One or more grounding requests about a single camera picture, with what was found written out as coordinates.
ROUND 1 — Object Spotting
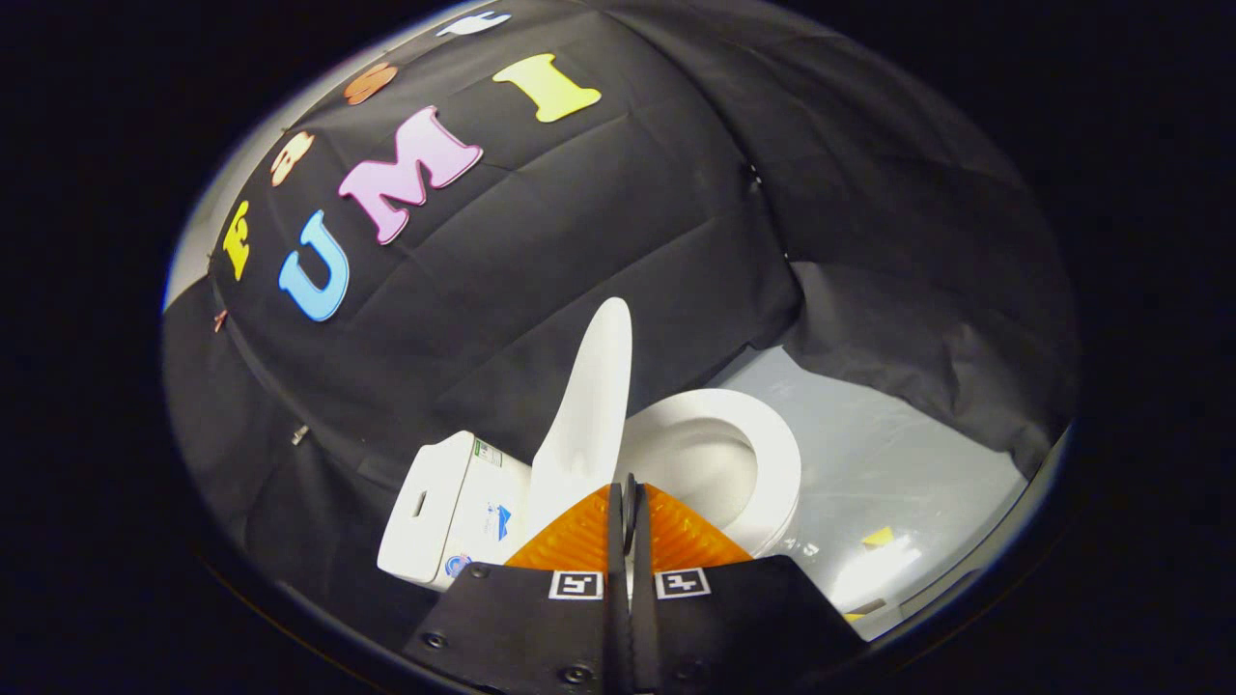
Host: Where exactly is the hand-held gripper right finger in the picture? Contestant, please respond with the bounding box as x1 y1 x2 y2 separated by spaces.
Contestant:
632 481 868 695

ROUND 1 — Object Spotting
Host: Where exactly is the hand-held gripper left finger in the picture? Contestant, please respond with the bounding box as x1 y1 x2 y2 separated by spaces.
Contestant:
401 473 633 695

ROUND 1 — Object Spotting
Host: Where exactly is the white toilet lid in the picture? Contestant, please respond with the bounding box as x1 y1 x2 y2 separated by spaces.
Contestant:
528 297 634 543

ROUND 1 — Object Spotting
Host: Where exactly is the white toilet seat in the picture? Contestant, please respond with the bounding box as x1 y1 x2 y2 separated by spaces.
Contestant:
621 388 803 560

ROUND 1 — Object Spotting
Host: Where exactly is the black backdrop cloth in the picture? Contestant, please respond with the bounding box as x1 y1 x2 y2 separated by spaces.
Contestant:
159 0 1078 657

